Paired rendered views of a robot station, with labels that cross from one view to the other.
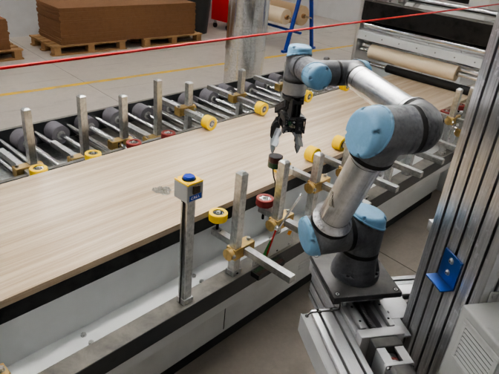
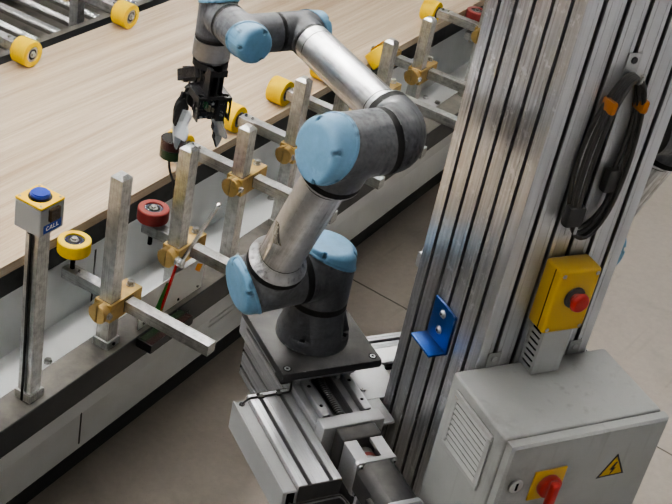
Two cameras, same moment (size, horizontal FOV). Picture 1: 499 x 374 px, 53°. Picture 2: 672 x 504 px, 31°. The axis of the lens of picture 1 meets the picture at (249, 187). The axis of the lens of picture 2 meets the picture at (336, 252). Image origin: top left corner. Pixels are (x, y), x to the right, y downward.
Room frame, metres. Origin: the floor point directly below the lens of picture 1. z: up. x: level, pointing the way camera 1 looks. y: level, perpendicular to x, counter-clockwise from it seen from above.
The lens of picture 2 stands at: (-0.67, 0.19, 2.55)
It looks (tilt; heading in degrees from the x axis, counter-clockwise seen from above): 33 degrees down; 344
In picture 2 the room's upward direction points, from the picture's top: 12 degrees clockwise
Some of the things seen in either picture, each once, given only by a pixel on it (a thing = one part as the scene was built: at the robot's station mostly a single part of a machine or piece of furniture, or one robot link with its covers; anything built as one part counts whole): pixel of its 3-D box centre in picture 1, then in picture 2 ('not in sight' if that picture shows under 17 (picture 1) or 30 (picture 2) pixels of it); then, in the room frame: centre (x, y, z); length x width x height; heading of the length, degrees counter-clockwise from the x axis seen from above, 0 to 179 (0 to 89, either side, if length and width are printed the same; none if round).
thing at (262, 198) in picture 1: (263, 208); (151, 224); (1.96, -0.07, 0.85); 0.08 x 0.08 x 0.11
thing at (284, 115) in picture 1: (292, 113); (208, 87); (1.54, -0.11, 1.46); 0.09 x 0.08 x 0.12; 15
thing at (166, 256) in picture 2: (278, 220); (180, 247); (1.87, -0.14, 0.85); 0.14 x 0.06 x 0.05; 139
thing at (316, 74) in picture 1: (317, 73); (249, 34); (1.46, -0.16, 1.61); 0.11 x 0.11 x 0.08; 22
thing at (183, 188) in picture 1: (188, 188); (39, 212); (1.47, 0.20, 1.18); 0.07 x 0.07 x 0.08; 49
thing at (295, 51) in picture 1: (298, 63); (218, 12); (1.54, -0.11, 1.62); 0.09 x 0.08 x 0.11; 22
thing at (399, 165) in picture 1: (378, 156); (349, 119); (2.44, -0.66, 0.95); 0.50 x 0.04 x 0.04; 49
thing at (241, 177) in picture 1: (237, 225); (113, 263); (1.66, 0.03, 0.93); 0.04 x 0.04 x 0.48; 49
